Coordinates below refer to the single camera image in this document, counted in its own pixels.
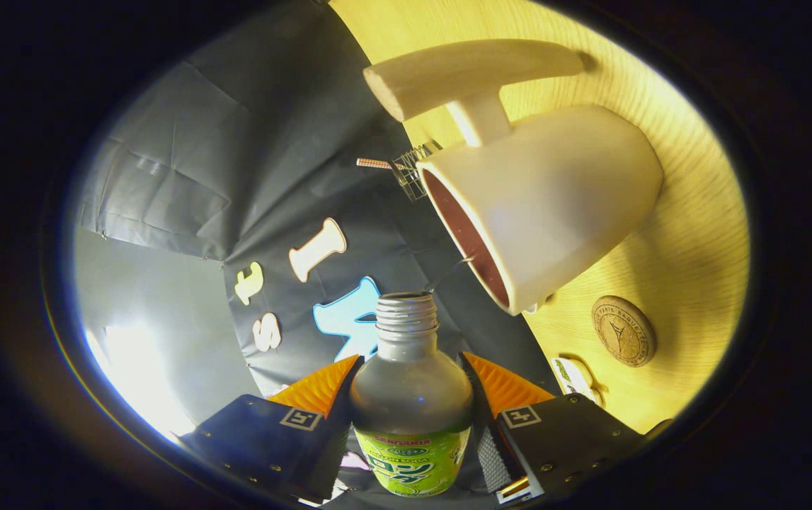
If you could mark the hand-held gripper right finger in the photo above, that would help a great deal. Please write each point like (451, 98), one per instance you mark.
(490, 439)

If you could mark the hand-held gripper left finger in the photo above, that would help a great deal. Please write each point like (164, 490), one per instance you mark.
(331, 453)

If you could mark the silver bottle with green label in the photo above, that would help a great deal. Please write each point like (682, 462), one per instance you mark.
(409, 397)

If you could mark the round brown coaster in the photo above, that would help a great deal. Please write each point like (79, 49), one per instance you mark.
(624, 331)

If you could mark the white divided dish with beans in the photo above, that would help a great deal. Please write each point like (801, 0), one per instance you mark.
(575, 379)

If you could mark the wooden table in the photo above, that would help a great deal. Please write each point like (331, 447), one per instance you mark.
(696, 248)

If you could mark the pink stick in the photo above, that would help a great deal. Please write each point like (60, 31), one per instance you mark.
(374, 163)

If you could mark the black backdrop cloth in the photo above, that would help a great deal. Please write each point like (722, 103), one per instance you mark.
(271, 142)

